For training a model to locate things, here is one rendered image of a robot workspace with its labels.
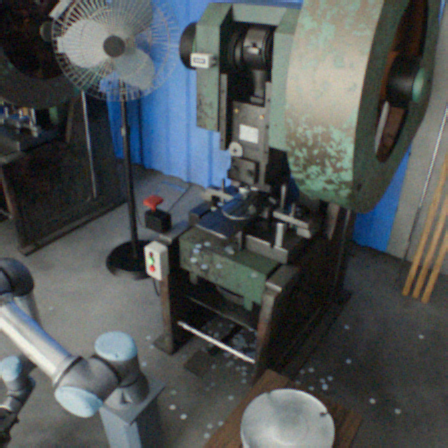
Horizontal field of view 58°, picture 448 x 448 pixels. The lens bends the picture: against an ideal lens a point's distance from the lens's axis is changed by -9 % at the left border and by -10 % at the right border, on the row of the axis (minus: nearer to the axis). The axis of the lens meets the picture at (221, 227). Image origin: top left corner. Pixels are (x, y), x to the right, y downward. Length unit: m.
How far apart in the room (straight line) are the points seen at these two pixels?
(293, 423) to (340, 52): 1.07
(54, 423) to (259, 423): 0.92
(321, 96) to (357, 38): 0.15
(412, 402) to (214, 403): 0.88
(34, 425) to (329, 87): 1.69
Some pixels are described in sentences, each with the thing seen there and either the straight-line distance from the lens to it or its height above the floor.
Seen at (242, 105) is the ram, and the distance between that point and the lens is 1.50.
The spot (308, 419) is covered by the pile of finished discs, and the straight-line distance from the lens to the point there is 1.45.
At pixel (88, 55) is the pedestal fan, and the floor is 1.26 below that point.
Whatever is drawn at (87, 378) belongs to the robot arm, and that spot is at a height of 0.67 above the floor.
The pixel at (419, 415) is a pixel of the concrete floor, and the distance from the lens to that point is 2.08.
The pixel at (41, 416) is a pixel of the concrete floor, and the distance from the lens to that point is 2.01.
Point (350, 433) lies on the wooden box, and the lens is 1.50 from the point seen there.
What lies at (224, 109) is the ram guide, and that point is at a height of 1.15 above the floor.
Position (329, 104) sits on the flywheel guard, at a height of 1.33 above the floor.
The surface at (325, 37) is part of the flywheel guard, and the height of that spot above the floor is 1.47.
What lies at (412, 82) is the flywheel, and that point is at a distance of 1.28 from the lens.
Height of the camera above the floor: 1.59
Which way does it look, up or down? 33 degrees down
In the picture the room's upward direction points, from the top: 1 degrees clockwise
